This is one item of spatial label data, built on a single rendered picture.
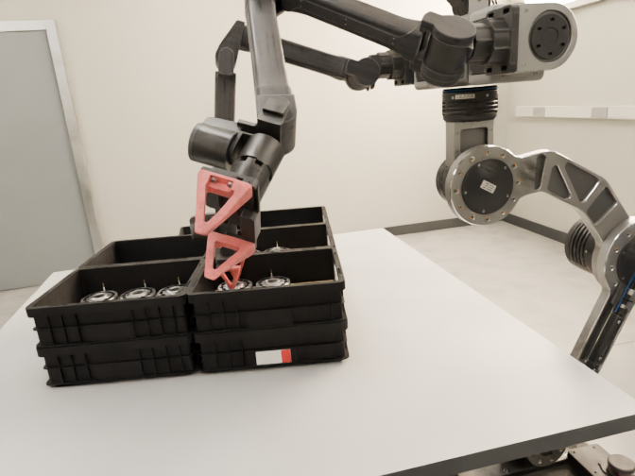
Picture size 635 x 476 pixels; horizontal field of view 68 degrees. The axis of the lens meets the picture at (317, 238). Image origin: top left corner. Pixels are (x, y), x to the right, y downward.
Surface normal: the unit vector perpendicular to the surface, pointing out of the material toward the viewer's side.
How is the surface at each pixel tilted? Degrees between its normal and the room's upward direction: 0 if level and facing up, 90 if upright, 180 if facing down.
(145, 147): 90
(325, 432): 0
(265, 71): 37
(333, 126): 90
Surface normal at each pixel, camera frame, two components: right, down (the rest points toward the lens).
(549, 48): 0.22, 0.26
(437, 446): -0.07, -0.96
